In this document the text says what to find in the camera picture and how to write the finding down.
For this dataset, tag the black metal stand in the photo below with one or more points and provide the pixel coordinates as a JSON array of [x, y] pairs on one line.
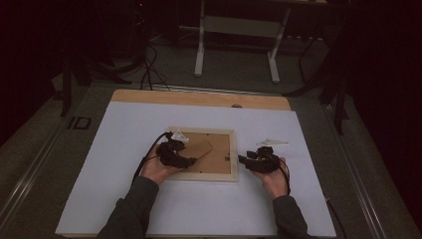
[[339, 106], [66, 86]]

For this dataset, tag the white table mat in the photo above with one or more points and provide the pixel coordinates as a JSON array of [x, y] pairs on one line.
[[116, 149]]

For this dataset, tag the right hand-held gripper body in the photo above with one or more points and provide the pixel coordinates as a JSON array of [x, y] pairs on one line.
[[268, 162]]

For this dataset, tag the person's right hand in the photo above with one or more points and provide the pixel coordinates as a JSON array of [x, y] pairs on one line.
[[277, 184]]

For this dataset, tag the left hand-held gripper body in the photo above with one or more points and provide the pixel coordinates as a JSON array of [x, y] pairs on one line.
[[167, 156]]

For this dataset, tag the person's left hand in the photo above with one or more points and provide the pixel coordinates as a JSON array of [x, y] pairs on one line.
[[154, 171]]

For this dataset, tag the white metal desk frame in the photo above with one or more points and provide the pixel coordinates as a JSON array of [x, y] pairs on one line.
[[239, 27]]

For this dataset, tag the wooden picture frame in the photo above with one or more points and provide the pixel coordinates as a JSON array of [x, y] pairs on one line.
[[219, 159]]

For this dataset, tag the black floor plate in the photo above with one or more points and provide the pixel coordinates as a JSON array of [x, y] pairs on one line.
[[79, 122]]

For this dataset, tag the metal floor rail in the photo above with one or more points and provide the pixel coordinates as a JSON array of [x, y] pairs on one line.
[[30, 176], [361, 186]]

